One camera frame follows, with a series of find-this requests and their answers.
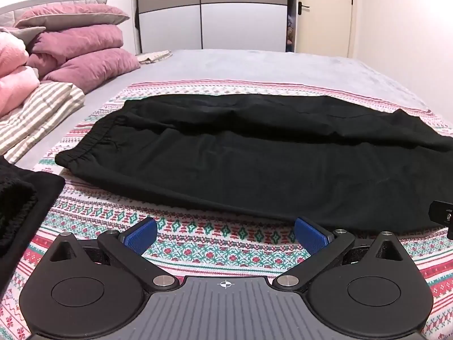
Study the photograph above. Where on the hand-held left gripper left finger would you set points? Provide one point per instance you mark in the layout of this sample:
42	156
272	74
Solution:
141	234

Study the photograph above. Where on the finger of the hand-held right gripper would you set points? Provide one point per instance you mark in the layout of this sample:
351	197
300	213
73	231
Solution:
440	212

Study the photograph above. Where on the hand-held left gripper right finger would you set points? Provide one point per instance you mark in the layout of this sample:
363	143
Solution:
311	234

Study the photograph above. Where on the black pants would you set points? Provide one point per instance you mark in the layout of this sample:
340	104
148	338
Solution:
230	163

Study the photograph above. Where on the patterned knit blanket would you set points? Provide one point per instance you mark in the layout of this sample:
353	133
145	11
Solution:
212	244

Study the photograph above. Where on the black folded garment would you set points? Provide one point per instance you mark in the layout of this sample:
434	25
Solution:
24	198

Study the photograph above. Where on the striped duvet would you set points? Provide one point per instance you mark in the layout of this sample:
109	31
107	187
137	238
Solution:
42	106

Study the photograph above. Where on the grey bed sheet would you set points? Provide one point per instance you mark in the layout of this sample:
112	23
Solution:
265	67

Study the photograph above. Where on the beige cloth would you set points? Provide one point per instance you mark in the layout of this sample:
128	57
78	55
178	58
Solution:
154	56

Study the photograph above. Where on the pink comforter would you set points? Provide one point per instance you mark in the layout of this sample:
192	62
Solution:
14	78

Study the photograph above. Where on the cluttered shelf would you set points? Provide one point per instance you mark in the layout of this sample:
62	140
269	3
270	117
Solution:
290	28

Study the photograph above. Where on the cream door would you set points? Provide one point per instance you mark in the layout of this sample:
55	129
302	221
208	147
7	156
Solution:
325	24

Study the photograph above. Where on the white and grey wardrobe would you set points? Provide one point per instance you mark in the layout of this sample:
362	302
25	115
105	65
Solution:
170	24

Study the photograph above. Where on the mauve pillow with grey edge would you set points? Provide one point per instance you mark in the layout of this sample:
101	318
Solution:
81	14

